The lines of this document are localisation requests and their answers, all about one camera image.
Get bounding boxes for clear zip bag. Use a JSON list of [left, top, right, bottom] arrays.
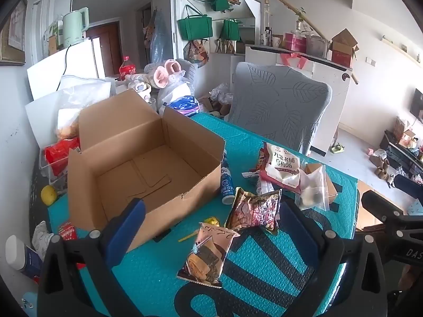
[[295, 164, 330, 211]]

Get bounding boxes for printed cartoon tote bag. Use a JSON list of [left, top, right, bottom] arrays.
[[183, 39, 209, 64]]

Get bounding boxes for television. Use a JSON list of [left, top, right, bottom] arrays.
[[410, 88, 423, 124]]

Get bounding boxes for bamboo pole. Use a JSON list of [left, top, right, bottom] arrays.
[[256, 0, 359, 85]]

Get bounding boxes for dark blue box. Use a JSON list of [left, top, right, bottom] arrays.
[[23, 246, 43, 279]]

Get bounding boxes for red cola bottle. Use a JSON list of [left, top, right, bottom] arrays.
[[119, 56, 137, 80]]

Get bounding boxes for white plastic device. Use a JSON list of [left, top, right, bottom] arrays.
[[5, 234, 27, 269]]

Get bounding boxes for pink fluffy slipper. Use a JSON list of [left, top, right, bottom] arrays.
[[164, 59, 186, 81], [150, 65, 171, 89]]

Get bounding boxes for pale green kettle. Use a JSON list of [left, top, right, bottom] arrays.
[[62, 7, 90, 49]]

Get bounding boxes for pink gift box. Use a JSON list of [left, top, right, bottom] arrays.
[[284, 32, 307, 53]]

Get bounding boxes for white and red packet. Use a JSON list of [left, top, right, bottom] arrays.
[[258, 141, 303, 195]]

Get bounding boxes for red packets in clear bin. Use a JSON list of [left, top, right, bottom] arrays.
[[40, 137, 81, 192]]

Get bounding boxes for white plastic bag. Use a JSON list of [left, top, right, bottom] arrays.
[[157, 73, 195, 106]]

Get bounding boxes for grey leaf-pattern chair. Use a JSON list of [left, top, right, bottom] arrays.
[[228, 62, 333, 156]]

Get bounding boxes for crumpled clear plastic bag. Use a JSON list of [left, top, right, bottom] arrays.
[[210, 82, 233, 104]]

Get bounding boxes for white fridge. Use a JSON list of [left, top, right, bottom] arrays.
[[27, 36, 106, 101]]

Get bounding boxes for black tv stand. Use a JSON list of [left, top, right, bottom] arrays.
[[379, 130, 423, 185]]

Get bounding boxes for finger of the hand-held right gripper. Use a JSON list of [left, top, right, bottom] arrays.
[[361, 190, 408, 222], [393, 173, 423, 203]]

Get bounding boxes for yellow lollipop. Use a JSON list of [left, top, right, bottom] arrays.
[[178, 216, 220, 242]]

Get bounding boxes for person's right hand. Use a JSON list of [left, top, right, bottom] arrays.
[[398, 264, 419, 293]]

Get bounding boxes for large green tote bag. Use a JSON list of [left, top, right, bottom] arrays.
[[178, 5, 213, 40]]

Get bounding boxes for blue tissue pack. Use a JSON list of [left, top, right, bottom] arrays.
[[168, 96, 200, 117]]

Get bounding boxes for yellow fruit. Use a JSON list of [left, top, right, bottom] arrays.
[[40, 185, 58, 203]]

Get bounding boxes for brown door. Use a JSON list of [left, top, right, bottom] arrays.
[[86, 21, 121, 76]]

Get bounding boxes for hanging blue plastic bag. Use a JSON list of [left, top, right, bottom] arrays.
[[150, 11, 172, 63]]

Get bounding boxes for grey storage bin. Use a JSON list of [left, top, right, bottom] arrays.
[[306, 35, 330, 58]]

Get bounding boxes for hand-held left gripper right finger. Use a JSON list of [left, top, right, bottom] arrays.
[[281, 198, 387, 317]]

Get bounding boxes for silver foil packet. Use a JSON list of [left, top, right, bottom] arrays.
[[241, 170, 281, 195]]

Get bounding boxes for dark framed picture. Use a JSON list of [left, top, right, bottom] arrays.
[[0, 0, 27, 67]]

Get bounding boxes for white lidded bottle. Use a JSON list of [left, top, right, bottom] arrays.
[[127, 74, 153, 100]]

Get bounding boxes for small cardboard box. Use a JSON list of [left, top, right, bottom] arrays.
[[304, 163, 338, 205]]

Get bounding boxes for pink seaweed snack packet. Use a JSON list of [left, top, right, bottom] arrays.
[[177, 222, 241, 288]]

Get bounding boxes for white printed packet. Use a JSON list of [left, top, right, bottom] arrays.
[[32, 221, 53, 260]]

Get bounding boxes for blue drink tablet tube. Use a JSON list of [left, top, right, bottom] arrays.
[[220, 148, 236, 205]]

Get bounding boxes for cardboard box with red side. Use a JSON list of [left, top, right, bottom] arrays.
[[330, 29, 360, 68]]

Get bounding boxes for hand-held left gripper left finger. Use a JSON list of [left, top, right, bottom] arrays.
[[38, 198, 148, 317]]

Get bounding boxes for dark red snack packet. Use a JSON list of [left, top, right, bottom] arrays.
[[226, 188, 282, 236]]

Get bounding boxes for small red packet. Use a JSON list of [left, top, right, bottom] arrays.
[[59, 222, 78, 241]]

